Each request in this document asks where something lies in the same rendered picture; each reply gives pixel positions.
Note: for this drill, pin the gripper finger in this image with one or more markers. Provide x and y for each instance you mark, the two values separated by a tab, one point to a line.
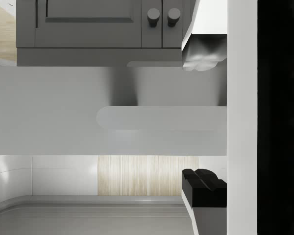
205	193
205	49

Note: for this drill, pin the dark grey cupboard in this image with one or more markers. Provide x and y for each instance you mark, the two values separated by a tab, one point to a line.
88	34

